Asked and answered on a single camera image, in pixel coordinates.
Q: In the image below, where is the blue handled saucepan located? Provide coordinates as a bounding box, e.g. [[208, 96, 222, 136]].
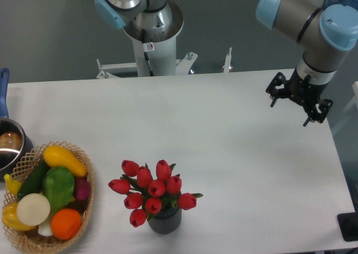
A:
[[1, 68, 33, 182]]

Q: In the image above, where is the black device at edge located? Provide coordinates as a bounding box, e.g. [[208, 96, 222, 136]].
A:
[[337, 213, 357, 242]]

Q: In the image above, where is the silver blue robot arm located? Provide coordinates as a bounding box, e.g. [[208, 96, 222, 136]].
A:
[[256, 0, 357, 125]]

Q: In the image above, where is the green lettuce leaf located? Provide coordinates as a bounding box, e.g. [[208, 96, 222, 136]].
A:
[[42, 166, 75, 216]]

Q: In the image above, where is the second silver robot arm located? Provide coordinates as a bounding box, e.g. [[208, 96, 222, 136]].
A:
[[94, 0, 183, 43]]

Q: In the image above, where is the purple red onion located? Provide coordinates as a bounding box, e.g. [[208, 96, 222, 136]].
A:
[[73, 178, 91, 201]]

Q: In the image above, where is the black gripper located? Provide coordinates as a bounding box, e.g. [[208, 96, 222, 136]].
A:
[[266, 69, 333, 126]]

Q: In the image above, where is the white metal base frame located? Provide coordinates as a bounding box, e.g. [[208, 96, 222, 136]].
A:
[[96, 47, 234, 79]]

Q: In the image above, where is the red tulip bouquet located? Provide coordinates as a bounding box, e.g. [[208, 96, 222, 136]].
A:
[[108, 159, 203, 228]]

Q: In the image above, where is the yellow bell pepper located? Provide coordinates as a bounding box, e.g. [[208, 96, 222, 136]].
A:
[[2, 203, 36, 231]]

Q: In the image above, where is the green cucumber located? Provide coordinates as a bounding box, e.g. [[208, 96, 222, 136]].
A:
[[17, 159, 50, 201]]

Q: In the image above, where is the yellow squash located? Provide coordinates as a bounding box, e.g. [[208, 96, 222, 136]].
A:
[[43, 145, 87, 177]]

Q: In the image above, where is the orange fruit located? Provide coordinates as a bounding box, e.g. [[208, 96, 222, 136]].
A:
[[51, 209, 82, 240]]

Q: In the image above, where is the woven wicker basket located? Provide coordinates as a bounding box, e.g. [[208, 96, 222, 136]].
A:
[[3, 142, 95, 253]]

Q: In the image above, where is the dark grey ribbed vase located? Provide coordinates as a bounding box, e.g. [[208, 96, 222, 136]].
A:
[[148, 207, 182, 234]]

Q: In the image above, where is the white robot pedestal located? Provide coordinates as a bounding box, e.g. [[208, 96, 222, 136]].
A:
[[124, 23, 183, 77]]

